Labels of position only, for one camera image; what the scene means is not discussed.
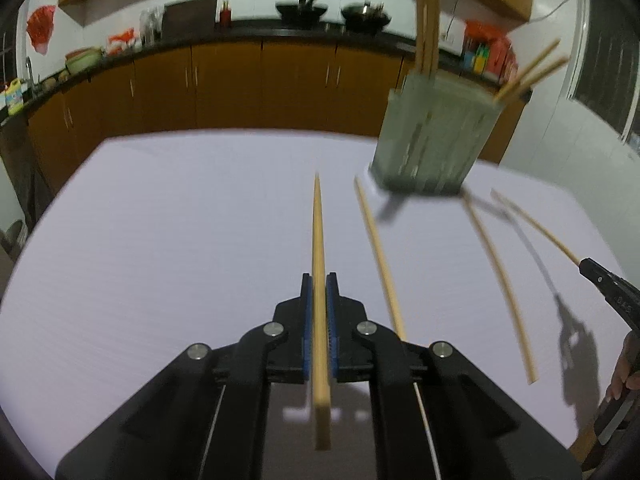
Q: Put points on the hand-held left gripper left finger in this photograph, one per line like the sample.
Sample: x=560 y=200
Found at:
x=306 y=320

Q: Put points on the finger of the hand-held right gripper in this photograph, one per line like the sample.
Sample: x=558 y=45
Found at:
x=607 y=285

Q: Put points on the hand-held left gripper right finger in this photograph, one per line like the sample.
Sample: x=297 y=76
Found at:
x=332 y=320

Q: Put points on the wooden chopstick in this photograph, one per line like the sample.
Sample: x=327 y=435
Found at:
x=419 y=20
x=318 y=235
x=435 y=20
x=540 y=232
x=535 y=62
x=542 y=76
x=427 y=20
x=380 y=260
x=500 y=285

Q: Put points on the green perforated utensil holder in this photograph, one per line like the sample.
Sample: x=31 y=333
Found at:
x=435 y=135

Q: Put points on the person's right hand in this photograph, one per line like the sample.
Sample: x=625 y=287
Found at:
x=627 y=365

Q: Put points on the lilac tablecloth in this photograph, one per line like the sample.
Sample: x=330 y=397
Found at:
x=175 y=260

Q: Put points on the large barred window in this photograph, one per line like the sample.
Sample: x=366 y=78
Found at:
x=607 y=60

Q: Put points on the wooden base cabinets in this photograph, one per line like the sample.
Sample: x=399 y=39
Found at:
x=225 y=85

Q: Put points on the colourful carton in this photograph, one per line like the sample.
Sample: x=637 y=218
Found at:
x=475 y=58

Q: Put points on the red bag over bottles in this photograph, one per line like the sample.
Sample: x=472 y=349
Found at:
x=487 y=31

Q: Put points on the black kitchen countertop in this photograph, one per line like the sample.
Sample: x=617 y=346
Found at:
x=250 y=31

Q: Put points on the black wok with lid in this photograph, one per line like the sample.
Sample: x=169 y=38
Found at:
x=366 y=19

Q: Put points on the small red bottle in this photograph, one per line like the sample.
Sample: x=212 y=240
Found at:
x=225 y=15

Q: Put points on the dark cutting board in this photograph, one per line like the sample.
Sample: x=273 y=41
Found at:
x=190 y=16

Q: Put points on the glass jars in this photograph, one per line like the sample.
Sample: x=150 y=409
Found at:
x=151 y=26

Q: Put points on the red and white plastic bag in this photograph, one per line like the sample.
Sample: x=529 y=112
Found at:
x=122 y=41

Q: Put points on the green basin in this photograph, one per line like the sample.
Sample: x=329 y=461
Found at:
x=85 y=60

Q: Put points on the yellow detergent bottle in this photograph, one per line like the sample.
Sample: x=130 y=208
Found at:
x=15 y=99

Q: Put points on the metal faucet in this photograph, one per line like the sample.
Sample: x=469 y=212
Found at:
x=30 y=77

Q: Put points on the hanging red plastic bag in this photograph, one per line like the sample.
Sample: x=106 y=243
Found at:
x=41 y=27

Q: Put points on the white wall socket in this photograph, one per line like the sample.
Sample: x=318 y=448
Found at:
x=452 y=40

